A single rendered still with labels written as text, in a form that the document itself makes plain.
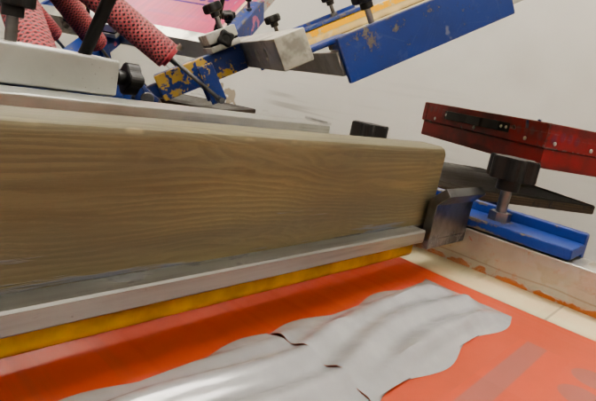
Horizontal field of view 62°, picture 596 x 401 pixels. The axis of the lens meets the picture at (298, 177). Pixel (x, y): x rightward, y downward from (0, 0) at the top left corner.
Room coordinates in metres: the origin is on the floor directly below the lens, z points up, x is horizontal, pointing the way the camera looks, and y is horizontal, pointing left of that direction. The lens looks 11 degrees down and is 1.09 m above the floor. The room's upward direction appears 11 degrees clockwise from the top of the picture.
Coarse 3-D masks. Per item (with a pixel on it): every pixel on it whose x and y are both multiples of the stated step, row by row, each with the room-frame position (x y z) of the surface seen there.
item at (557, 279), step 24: (480, 240) 0.43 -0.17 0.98; (504, 240) 0.42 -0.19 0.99; (480, 264) 0.43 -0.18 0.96; (504, 264) 0.42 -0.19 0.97; (528, 264) 0.41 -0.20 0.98; (552, 264) 0.39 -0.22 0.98; (576, 264) 0.39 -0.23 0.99; (528, 288) 0.40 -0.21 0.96; (552, 288) 0.39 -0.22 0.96; (576, 288) 0.38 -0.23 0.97
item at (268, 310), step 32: (288, 288) 0.31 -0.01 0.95; (320, 288) 0.32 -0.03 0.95; (352, 288) 0.33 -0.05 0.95; (384, 288) 0.35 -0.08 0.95; (256, 320) 0.26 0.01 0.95; (288, 320) 0.27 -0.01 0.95; (512, 320) 0.33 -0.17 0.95; (544, 320) 0.34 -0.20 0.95; (480, 352) 0.27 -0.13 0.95; (576, 352) 0.30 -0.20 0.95; (416, 384) 0.23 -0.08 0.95; (448, 384) 0.23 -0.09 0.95
